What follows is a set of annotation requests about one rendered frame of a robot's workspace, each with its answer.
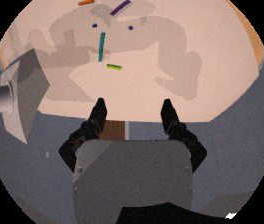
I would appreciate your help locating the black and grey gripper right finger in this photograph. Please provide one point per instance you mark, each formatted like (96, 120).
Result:
(178, 130)

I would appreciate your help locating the purple rod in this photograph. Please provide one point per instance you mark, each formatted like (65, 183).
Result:
(120, 7)

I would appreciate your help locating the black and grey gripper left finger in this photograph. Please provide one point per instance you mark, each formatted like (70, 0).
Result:
(90, 129)

